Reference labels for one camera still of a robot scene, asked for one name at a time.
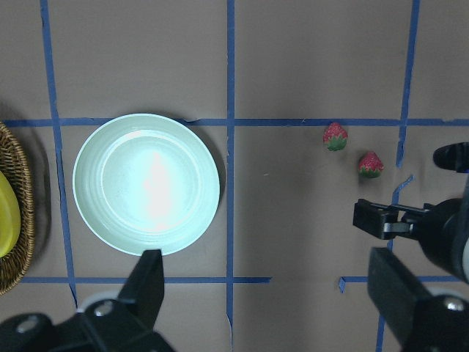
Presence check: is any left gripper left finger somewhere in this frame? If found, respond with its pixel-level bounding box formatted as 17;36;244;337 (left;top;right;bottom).
117;249;163;329

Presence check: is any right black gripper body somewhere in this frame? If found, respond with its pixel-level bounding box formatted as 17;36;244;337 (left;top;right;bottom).
401;199;462;274

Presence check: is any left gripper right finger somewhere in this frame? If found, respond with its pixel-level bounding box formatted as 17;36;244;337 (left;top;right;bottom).
367;247;468;351

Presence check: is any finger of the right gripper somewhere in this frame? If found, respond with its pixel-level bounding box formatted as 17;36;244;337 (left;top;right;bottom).
433;142;469;172
352;199;432;241

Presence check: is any strawberry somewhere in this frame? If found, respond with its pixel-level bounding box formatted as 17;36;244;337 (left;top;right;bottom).
322;122;348;152
358;151;384;179

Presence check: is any light green plate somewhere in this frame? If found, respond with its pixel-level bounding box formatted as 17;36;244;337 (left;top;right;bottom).
73;114;221;256

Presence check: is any wicker basket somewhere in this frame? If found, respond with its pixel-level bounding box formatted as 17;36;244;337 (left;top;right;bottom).
1;123;35;295

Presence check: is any yellow banana bunch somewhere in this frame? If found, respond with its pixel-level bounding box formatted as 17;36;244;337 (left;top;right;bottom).
1;172;21;257

